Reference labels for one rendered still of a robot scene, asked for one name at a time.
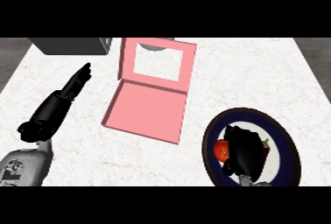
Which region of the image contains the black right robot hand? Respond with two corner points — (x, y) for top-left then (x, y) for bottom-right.
(221, 124), (264, 182)

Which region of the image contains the red tomato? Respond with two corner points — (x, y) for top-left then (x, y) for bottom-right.
(212, 139), (232, 163)

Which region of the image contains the dark blue rimmed plate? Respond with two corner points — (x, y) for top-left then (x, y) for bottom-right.
(200, 107), (302, 187)

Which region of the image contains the pink open cardboard box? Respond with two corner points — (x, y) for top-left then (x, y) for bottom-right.
(100, 38), (198, 145)

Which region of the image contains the dark purple eggplant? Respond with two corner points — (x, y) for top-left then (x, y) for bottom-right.
(260, 138), (271, 165)

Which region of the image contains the grey round object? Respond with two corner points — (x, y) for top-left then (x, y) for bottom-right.
(138, 38), (175, 52)

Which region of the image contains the dark grey appliance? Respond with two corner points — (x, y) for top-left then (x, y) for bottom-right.
(26, 38), (113, 56)

